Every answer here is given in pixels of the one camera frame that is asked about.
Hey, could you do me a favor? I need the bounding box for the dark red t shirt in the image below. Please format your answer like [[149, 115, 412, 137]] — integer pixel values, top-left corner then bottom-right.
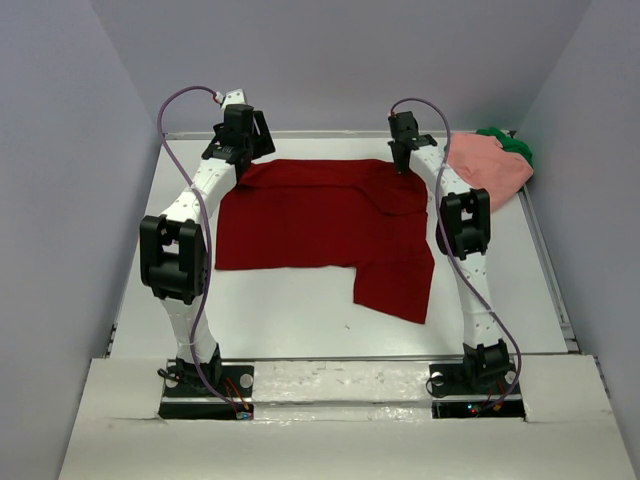
[[215, 159, 435, 324]]

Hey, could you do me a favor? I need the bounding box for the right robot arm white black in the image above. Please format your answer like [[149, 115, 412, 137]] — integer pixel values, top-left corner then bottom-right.
[[388, 111, 518, 398]]

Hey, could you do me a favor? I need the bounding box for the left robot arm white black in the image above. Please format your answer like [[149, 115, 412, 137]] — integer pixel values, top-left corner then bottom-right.
[[139, 102, 275, 397]]

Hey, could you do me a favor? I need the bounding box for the pink t shirt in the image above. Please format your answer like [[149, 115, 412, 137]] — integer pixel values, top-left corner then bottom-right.
[[447, 133, 534, 212]]

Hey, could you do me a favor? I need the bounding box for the green t shirt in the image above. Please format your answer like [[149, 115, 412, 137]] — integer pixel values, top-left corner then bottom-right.
[[475, 127, 533, 166]]

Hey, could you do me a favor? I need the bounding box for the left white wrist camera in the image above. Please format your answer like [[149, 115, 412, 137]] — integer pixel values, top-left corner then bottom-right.
[[213, 89, 247, 109]]

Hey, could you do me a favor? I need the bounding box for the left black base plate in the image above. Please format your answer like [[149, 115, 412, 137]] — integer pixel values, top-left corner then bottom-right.
[[157, 361, 255, 421]]

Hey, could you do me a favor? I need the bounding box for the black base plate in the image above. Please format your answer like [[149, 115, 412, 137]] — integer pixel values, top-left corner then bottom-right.
[[157, 361, 255, 421], [425, 363, 526, 420]]

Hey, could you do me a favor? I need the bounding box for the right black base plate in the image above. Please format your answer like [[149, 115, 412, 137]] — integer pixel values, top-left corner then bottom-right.
[[425, 363, 526, 420]]

